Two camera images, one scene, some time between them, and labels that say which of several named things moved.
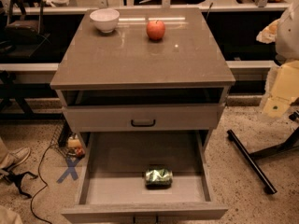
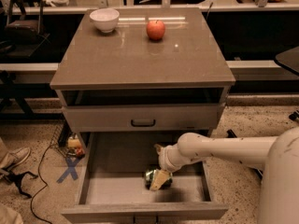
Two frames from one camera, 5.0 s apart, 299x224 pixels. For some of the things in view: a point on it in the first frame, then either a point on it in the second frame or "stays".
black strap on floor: [17, 179] stays
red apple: [155, 30] stays
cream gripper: [288, 37] → [163, 161]
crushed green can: [159, 178] stays
